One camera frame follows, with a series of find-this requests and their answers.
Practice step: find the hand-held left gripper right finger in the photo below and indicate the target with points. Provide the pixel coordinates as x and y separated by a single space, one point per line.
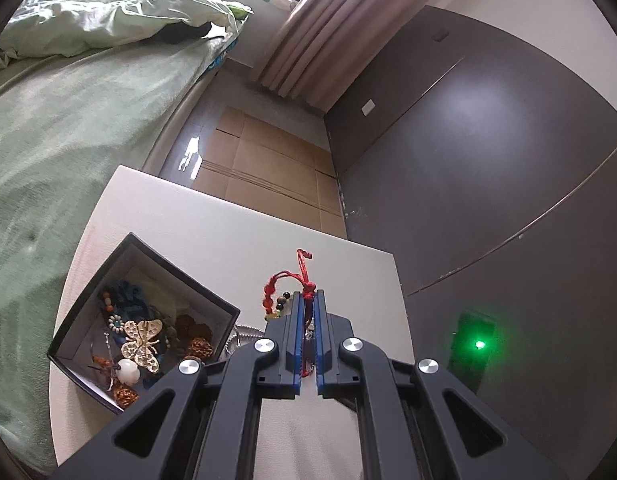
318 330

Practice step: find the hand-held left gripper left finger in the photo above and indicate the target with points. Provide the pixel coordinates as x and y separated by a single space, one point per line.
298 330

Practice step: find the pile of beaded jewelry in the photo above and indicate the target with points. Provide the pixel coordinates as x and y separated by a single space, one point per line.
188 335

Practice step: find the black jewelry box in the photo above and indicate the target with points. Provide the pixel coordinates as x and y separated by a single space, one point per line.
153 277

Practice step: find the gold butterfly brooch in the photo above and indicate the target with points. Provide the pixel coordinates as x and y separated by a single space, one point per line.
143 342

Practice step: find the white low table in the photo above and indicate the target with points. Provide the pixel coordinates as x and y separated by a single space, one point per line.
238 220

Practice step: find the flat cardboard sheet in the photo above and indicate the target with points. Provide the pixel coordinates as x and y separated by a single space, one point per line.
278 170

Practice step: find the dark brown wardrobe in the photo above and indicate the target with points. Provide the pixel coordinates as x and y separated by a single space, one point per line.
488 185

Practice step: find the bed with green sheet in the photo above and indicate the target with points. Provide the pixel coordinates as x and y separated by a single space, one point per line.
63 160

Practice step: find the pink curtain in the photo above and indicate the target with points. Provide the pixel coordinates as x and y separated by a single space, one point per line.
338 35

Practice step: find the black item on bed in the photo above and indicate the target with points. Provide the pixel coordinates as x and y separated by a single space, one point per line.
186 32

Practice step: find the light green duvet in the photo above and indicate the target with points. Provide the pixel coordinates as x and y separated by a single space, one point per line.
113 10

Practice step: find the white wall socket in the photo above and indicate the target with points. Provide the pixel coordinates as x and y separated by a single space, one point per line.
368 107

